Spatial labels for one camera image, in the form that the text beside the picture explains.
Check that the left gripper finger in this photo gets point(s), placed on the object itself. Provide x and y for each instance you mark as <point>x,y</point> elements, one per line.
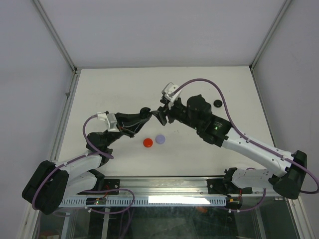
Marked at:
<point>123,118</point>
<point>132,129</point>

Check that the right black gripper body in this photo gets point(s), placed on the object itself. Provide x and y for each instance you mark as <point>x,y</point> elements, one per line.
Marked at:
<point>177,112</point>

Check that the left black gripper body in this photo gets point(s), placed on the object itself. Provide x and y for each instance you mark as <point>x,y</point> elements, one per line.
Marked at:
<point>121,125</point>

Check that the red charging case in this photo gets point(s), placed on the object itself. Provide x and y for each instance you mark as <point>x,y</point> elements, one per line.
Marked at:
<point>148,142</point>

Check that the purple charging case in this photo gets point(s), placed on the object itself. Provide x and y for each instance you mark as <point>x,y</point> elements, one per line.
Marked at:
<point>160,139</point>

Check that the black charging case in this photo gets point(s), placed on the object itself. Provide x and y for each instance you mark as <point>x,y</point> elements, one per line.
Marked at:
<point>218,103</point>
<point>145,113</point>

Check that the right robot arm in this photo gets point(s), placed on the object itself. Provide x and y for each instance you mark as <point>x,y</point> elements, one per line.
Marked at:
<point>286,169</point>

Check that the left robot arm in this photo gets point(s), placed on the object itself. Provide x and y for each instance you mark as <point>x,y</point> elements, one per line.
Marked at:
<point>51,183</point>

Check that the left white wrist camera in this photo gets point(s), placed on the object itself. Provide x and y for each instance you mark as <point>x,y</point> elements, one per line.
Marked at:
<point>110,121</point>

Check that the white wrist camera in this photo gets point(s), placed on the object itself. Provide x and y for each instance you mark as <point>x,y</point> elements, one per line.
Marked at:
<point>110,121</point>
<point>170,94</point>

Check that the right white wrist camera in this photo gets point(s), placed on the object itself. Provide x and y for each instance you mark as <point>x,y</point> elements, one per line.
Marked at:
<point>170,94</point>

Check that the aluminium mounting rail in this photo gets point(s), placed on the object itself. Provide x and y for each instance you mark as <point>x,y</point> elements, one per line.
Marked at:
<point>160,186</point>

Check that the left aluminium frame post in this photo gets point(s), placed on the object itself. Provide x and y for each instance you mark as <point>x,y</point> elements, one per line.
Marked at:
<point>55,36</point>

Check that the aluminium frame post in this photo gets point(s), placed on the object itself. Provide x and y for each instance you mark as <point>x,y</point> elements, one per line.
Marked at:
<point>270,33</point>
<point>55,36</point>

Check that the slotted cable duct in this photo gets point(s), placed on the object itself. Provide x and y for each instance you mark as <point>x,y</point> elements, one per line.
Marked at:
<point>149,201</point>

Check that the right aluminium frame post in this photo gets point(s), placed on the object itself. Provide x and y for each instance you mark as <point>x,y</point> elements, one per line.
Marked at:
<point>270,33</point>

